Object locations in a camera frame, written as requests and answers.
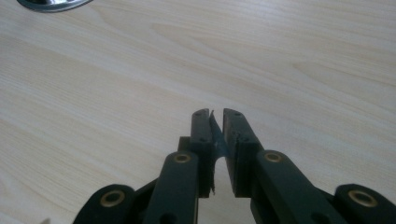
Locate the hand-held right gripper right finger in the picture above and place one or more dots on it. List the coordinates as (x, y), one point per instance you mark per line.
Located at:
(243, 146)

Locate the silver metal bowl rim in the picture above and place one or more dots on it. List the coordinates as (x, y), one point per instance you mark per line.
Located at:
(53, 4)

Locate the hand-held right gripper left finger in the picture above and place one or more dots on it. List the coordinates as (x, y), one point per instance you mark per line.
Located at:
(200, 137)

